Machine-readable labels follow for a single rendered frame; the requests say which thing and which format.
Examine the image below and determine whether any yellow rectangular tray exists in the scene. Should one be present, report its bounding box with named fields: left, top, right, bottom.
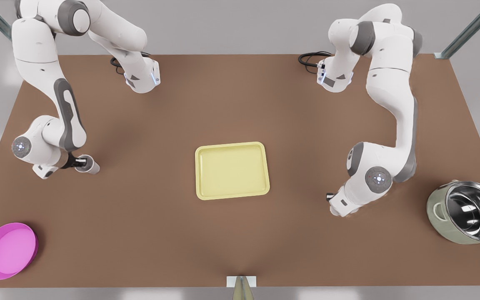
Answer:
left=195, top=142, right=271, bottom=201

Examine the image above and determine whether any pink round bowl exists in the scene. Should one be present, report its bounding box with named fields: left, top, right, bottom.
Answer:
left=0, top=222, right=39, bottom=280

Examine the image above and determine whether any green pot with steel interior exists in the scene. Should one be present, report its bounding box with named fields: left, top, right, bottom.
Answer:
left=426, top=180, right=480, bottom=245

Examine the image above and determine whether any white IKEA cup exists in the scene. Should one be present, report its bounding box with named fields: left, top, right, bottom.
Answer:
left=75, top=154, right=100, bottom=175

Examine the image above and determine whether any black cable loop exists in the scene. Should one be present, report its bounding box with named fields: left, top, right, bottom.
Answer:
left=110, top=52, right=151, bottom=76
left=298, top=51, right=335, bottom=76

